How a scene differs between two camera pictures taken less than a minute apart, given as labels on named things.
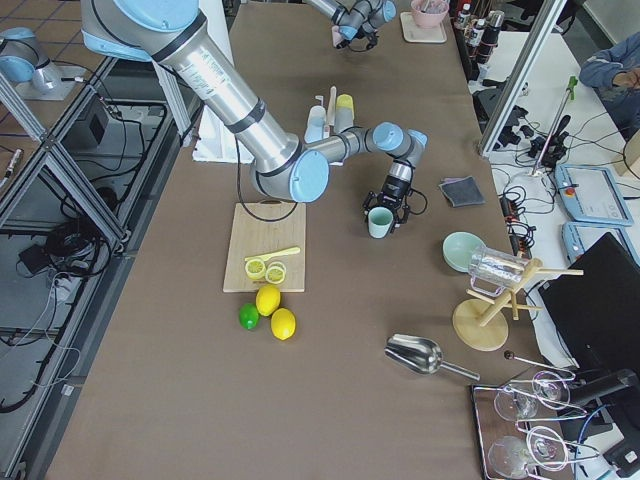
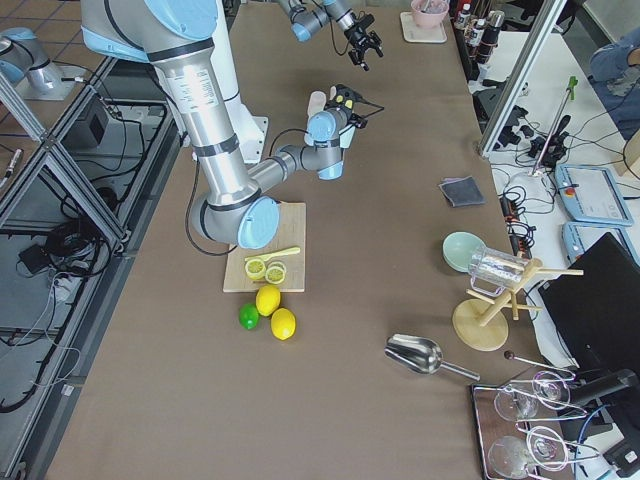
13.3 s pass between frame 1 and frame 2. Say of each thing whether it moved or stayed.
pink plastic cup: moved
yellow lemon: stayed
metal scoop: stayed
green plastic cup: moved
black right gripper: moved
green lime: stayed
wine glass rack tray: stayed
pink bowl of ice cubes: stayed
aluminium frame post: stayed
